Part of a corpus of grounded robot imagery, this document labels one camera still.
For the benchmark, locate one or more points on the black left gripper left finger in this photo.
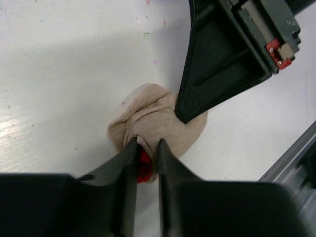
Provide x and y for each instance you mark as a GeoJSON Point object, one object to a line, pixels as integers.
{"type": "Point", "coordinates": [98, 204]}

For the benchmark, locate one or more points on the beige sock with red toe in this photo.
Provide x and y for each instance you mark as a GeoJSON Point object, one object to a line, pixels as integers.
{"type": "Point", "coordinates": [149, 118]}

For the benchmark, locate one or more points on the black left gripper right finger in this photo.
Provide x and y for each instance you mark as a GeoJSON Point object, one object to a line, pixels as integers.
{"type": "Point", "coordinates": [193, 207]}

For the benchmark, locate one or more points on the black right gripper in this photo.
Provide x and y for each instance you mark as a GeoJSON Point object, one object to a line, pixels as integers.
{"type": "Point", "coordinates": [235, 45]}

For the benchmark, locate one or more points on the aluminium rail frame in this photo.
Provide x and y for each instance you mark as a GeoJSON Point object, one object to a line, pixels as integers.
{"type": "Point", "coordinates": [296, 169]}

